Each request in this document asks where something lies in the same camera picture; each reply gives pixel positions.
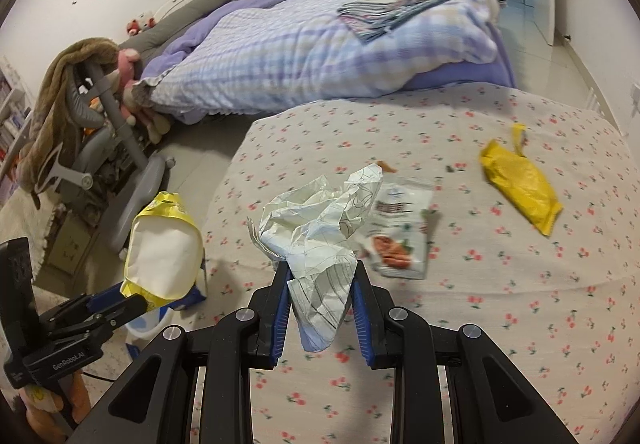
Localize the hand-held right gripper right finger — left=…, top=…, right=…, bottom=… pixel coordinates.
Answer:
left=350, top=260, right=581, bottom=444

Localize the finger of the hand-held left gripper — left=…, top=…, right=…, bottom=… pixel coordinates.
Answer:
left=80, top=281, right=128, bottom=317
left=91, top=297, right=149, bottom=339

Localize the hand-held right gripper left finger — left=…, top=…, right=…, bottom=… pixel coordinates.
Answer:
left=70, top=261, right=293, bottom=444

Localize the white patterned plastic trash bin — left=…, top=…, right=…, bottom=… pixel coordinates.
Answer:
left=124, top=284, right=208, bottom=350

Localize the white bag with yellow edge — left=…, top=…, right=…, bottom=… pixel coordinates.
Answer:
left=120, top=191, right=206, bottom=312

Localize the white paper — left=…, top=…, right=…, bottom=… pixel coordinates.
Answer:
left=247, top=164, right=385, bottom=352

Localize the yellow snack bag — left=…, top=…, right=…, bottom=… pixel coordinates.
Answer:
left=480, top=123, right=563, bottom=237

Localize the cardboard box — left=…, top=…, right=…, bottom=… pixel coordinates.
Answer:
left=47, top=214, right=101, bottom=275

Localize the cream lace cloth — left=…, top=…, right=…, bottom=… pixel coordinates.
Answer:
left=0, top=187, right=58, bottom=285

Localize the white snack packet orange print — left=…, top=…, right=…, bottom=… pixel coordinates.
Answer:
left=367, top=174, right=435, bottom=280

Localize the grey rolling chair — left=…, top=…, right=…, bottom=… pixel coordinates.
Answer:
left=30, top=59, right=176, bottom=255

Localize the cherry print tablecloth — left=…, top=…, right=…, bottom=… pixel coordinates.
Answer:
left=190, top=82, right=640, bottom=444

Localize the brown fuzzy blanket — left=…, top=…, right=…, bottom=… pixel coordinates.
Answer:
left=15, top=37, right=121, bottom=210

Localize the bookshelf with books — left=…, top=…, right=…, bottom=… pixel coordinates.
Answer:
left=0, top=57, right=33, bottom=205

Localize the pink plush toy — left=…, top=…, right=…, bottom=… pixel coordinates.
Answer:
left=112, top=48, right=173, bottom=145

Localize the bed with checked quilt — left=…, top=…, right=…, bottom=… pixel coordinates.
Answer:
left=132, top=0, right=501, bottom=117

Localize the purple bed sheet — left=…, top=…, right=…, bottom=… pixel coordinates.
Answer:
left=145, top=0, right=516, bottom=125

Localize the small red white plush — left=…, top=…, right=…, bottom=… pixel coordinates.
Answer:
left=125, top=10, right=157, bottom=36

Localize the grey headboard cushion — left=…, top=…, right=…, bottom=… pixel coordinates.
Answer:
left=117, top=0, right=273, bottom=62

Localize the folded striped cloth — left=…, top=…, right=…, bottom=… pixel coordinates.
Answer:
left=337, top=0, right=471, bottom=44

